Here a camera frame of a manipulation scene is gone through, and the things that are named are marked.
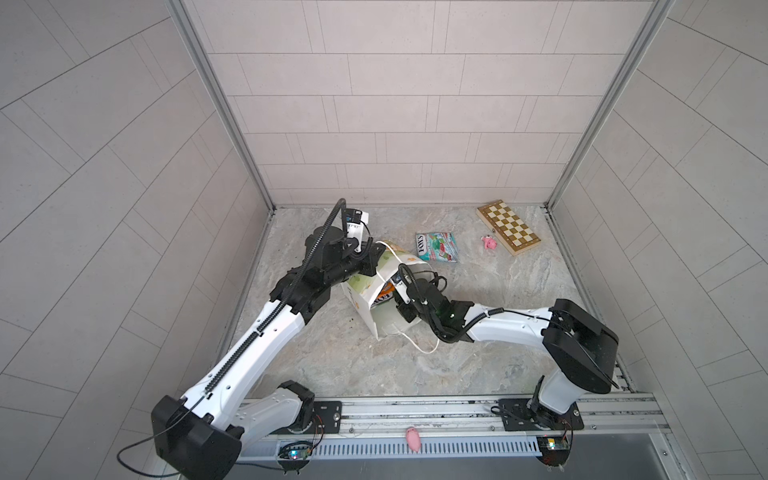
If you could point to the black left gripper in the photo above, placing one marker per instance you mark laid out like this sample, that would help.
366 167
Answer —
367 260

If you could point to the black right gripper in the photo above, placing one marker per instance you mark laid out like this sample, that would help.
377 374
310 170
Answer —
401 307

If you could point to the white illustrated paper bag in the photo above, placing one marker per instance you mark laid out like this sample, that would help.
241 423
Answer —
383 319

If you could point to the teal Fox's candy bag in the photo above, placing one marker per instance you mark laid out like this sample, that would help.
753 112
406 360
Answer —
436 246

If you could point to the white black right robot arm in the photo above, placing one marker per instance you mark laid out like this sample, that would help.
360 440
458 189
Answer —
583 349

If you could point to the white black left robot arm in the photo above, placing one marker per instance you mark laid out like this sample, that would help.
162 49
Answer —
202 434

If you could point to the orange snack bag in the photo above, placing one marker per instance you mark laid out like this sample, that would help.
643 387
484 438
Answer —
386 293

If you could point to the pink pig toy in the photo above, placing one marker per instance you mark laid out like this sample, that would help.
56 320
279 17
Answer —
489 243

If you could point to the wooden folding chess board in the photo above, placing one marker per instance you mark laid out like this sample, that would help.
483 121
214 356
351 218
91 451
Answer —
508 228

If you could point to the right circuit board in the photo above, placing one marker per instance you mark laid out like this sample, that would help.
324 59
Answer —
554 451

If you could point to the circuit board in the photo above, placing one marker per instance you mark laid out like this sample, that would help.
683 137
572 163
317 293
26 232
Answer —
554 451
296 451

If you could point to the left circuit board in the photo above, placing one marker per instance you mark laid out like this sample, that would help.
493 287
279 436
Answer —
296 451

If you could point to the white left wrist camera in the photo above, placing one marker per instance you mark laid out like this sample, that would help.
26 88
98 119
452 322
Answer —
355 222

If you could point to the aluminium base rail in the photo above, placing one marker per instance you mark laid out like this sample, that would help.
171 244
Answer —
452 427

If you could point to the pink eraser on rail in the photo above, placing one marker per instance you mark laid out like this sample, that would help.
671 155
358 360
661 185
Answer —
413 439

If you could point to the aluminium corner post left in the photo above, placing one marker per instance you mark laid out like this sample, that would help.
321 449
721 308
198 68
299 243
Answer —
180 15

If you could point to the aluminium corner post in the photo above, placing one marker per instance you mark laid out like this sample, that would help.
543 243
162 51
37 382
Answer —
649 28
180 15

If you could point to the aluminium corner post right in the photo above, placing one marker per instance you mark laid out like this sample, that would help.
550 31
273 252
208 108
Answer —
649 28

